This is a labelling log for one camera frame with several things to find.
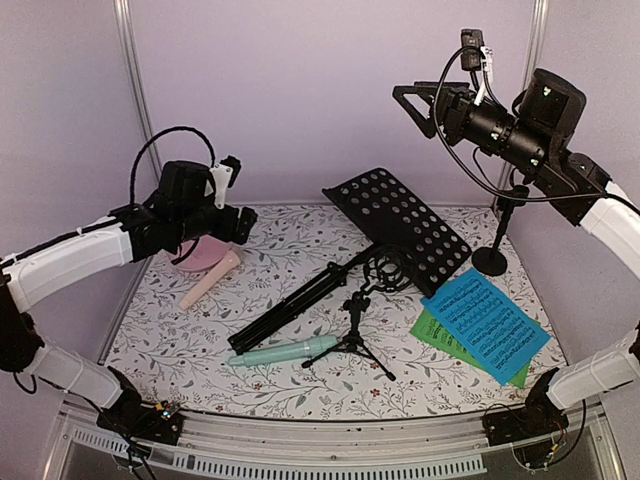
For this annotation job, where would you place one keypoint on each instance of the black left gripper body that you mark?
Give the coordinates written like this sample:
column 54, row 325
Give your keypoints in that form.
column 226, row 229

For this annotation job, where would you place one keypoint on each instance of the front metal rail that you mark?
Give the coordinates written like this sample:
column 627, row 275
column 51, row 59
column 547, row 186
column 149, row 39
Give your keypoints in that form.
column 232, row 447

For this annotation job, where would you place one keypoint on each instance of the blue printed paper sheet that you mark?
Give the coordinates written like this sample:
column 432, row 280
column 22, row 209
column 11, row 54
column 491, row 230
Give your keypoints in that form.
column 491, row 327

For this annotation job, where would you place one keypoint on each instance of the metal frame post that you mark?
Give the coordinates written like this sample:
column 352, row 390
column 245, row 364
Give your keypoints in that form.
column 518, row 76
column 125, row 29

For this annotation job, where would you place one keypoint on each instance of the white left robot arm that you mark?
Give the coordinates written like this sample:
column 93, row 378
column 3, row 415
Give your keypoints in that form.
column 189, row 203

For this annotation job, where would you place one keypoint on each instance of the right metal frame post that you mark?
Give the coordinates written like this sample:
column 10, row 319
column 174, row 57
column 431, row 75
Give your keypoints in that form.
column 518, row 76

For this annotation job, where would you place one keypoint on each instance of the beige toy microphone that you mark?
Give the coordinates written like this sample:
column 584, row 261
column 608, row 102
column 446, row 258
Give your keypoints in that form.
column 230, row 261

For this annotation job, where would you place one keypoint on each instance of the pink round pad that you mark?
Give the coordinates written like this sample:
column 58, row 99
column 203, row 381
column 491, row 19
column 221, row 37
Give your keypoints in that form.
column 206, row 255

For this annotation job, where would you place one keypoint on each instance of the black small tripod mic stand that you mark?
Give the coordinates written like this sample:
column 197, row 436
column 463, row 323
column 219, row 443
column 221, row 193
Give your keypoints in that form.
column 387, row 269

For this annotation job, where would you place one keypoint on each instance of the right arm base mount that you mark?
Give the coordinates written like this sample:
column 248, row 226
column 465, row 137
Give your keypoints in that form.
column 537, row 416

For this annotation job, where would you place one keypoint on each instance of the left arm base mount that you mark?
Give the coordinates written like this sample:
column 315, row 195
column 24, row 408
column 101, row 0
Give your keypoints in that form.
column 133, row 418

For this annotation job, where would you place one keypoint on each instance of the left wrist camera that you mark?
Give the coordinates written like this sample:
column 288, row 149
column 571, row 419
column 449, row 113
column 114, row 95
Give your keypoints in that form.
column 221, row 177

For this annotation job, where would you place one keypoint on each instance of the mint green toy microphone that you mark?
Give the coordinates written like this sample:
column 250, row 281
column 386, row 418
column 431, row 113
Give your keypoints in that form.
column 307, row 349

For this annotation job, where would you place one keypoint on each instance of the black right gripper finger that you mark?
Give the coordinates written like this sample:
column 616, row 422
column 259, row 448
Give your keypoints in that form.
column 424, row 122
column 433, row 86

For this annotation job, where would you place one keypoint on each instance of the floral patterned table mat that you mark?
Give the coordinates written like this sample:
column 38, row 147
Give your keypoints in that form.
column 183, row 354

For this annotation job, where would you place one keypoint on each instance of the black round-base mic stand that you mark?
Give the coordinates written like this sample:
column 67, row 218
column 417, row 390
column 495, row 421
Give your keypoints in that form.
column 490, row 260

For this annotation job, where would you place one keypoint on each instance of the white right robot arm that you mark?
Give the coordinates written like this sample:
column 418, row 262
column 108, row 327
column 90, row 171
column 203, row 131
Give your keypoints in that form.
column 533, row 138

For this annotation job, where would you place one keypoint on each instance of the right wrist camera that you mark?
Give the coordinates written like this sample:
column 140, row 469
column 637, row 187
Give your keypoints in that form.
column 477, row 60

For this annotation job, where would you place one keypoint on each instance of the green paper sheet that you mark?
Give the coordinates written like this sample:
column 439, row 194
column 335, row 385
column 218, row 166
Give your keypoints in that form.
column 429, row 330

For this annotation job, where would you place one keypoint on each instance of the left metal frame post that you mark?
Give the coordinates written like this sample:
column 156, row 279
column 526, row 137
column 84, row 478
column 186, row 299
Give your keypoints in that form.
column 125, row 29

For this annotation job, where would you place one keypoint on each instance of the black tripod music stand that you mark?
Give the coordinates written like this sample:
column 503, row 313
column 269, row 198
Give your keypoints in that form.
column 388, row 214

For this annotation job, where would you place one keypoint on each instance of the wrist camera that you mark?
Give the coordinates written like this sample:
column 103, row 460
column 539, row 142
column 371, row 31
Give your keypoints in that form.
column 477, row 60
column 221, row 177

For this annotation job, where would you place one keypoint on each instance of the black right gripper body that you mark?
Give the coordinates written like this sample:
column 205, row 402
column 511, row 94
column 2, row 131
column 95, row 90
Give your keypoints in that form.
column 455, row 126

